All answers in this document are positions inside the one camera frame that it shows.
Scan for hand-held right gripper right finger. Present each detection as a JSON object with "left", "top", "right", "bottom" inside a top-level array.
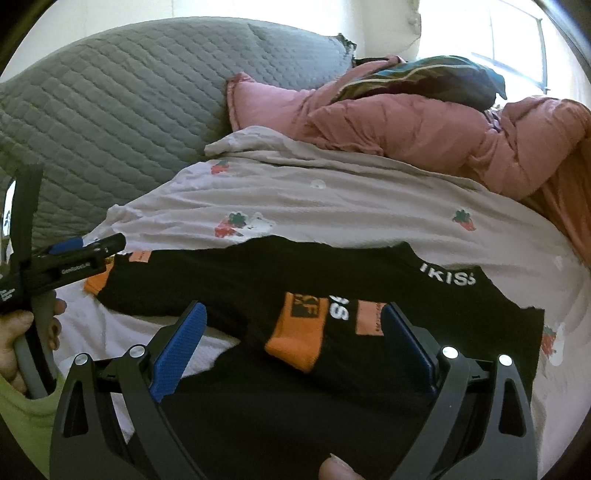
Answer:
[{"left": 381, "top": 302, "right": 539, "bottom": 480}]

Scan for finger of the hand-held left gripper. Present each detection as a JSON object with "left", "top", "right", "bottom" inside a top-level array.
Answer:
[
  {"left": 46, "top": 236, "right": 85, "bottom": 256},
  {"left": 44, "top": 233, "right": 127, "bottom": 291}
]

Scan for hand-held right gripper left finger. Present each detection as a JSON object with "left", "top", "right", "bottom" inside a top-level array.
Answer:
[{"left": 50, "top": 301, "right": 207, "bottom": 480}]

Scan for black clothes with orange patches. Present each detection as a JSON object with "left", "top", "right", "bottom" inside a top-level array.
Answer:
[{"left": 84, "top": 234, "right": 546, "bottom": 480}]

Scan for person's left forearm green sleeve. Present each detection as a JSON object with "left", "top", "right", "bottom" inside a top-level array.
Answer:
[{"left": 0, "top": 373, "right": 66, "bottom": 477}]

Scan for person's left hand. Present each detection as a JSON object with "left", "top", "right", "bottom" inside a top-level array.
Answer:
[{"left": 0, "top": 298, "right": 68, "bottom": 396}]

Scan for person's right hand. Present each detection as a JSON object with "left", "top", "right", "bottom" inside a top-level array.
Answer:
[{"left": 320, "top": 454, "right": 366, "bottom": 480}]

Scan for grey quilted bed cover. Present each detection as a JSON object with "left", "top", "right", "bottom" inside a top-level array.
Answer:
[{"left": 0, "top": 17, "right": 357, "bottom": 243}]

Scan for strawberry bear printed blanket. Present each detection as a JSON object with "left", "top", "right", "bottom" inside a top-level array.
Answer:
[{"left": 50, "top": 124, "right": 591, "bottom": 464}]

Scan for orange cloth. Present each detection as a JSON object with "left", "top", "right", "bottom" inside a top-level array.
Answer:
[{"left": 524, "top": 99, "right": 591, "bottom": 271}]

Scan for pink duvet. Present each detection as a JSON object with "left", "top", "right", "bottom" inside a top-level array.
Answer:
[{"left": 302, "top": 54, "right": 591, "bottom": 206}]

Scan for pink pillow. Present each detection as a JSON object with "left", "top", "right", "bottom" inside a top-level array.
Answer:
[{"left": 225, "top": 58, "right": 356, "bottom": 141}]

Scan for dark teal pillow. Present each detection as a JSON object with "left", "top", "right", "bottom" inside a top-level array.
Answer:
[{"left": 333, "top": 55, "right": 509, "bottom": 112}]

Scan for bright window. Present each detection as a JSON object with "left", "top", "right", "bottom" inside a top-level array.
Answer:
[{"left": 414, "top": 0, "right": 571, "bottom": 100}]

